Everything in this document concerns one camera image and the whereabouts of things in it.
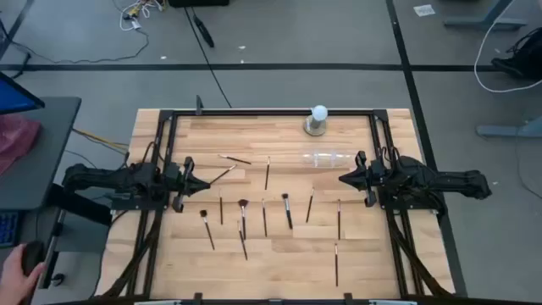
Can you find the clear acrylic brush organizer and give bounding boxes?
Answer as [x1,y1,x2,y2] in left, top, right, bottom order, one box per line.
[300,147,356,169]

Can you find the black cable bundle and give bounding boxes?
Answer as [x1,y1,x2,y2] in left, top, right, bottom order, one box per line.
[387,209,452,297]
[101,209,164,298]

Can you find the blue-grey desk foot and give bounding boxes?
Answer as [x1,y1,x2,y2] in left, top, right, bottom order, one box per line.
[443,0,528,32]
[475,114,542,139]

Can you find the computer monitor blue screen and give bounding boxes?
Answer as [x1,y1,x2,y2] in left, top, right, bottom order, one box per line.
[0,70,47,116]

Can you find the small white globe lamp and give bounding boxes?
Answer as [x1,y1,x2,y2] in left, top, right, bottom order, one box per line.
[303,104,329,137]

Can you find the black backpack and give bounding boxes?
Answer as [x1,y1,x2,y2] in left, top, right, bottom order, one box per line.
[490,26,542,82]

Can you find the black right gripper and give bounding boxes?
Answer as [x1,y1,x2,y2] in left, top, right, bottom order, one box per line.
[338,151,397,208]

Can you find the thin black floor cable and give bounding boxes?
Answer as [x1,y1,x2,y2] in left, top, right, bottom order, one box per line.
[0,25,151,65]

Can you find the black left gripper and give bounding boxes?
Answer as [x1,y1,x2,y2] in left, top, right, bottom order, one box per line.
[163,155,212,214]

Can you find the silver desk post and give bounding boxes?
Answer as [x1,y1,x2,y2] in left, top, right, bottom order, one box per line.
[38,208,68,290]

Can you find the white paper sheet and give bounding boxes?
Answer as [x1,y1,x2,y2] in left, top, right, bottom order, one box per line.
[412,3,437,18]

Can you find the black box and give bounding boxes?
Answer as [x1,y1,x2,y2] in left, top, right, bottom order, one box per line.
[168,0,231,8]

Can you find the round-head black makeup brush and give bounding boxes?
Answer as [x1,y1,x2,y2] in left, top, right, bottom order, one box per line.
[199,208,216,252]

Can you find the black handheld tool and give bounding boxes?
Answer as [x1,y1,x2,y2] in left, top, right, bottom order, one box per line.
[192,14,216,49]

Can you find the black computer mouse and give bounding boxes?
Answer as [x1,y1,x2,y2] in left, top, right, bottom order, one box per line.
[20,240,46,277]

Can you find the white floor cable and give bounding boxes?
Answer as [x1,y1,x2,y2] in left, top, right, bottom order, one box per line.
[473,0,542,94]

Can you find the black metal table frame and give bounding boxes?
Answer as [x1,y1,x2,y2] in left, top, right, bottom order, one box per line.
[101,108,454,305]

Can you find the white cable bundle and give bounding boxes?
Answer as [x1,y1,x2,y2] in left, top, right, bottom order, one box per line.
[119,0,165,32]

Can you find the long black floor cable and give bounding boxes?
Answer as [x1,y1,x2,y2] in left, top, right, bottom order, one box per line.
[183,6,233,109]

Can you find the fan makeup brush brown bristles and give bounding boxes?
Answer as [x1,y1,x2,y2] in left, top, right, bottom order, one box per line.
[237,198,250,241]

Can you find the person's hand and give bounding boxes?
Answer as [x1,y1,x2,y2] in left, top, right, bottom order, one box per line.
[0,243,47,305]

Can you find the black desk foot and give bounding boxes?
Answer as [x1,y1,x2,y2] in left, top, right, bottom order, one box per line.
[45,183,113,227]

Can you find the large round-head makeup brush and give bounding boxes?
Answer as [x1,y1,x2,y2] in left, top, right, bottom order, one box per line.
[280,192,294,230]

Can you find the pink plastic bag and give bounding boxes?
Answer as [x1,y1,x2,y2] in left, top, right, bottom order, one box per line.
[0,113,42,175]

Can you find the grey desk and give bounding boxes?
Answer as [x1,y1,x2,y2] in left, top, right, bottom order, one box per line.
[0,96,83,212]

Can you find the yellow cable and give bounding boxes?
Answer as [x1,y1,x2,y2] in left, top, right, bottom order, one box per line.
[70,127,130,157]

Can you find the computer keyboard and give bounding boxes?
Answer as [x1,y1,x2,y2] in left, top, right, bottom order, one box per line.
[0,210,21,249]

